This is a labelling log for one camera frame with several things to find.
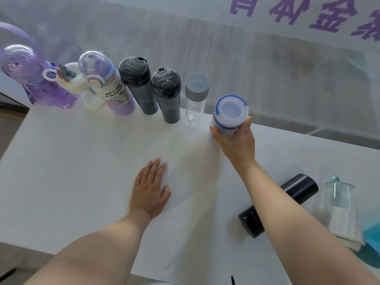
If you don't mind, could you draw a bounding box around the person's right hand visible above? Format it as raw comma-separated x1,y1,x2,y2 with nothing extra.
210,116,256,168

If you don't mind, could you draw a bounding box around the person's left hand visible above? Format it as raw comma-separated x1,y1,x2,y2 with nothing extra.
130,158,172,219

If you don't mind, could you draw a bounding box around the white bottle with blue band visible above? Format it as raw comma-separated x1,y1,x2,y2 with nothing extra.
213,95,249,136

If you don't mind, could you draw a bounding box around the person's left forearm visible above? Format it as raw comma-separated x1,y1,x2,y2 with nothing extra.
33,209,152,285

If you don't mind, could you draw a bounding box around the person's right forearm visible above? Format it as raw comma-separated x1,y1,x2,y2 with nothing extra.
233,159,380,285

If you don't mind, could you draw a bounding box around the clear bottle with grey cap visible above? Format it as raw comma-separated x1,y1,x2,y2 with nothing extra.
185,72,211,127

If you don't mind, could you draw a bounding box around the short dark grey bottle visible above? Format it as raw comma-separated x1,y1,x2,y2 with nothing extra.
151,67,182,124

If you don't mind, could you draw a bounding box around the tall dark grey bottle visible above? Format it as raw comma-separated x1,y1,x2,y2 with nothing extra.
118,56,160,115

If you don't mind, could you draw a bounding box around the black thermos flask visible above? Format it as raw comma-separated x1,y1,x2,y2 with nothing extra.
238,174,319,238

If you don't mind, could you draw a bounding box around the lilac cartoon print bottle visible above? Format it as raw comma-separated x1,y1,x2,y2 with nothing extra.
79,50,136,116

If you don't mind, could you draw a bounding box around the clear cup with teal straw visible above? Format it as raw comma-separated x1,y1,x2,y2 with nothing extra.
322,176,366,252

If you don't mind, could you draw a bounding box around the purple translucent dome-lid bottle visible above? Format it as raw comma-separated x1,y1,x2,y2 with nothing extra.
0,22,78,110

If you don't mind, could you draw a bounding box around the white bottle with ring handle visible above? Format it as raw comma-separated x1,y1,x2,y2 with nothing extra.
43,63,106,110

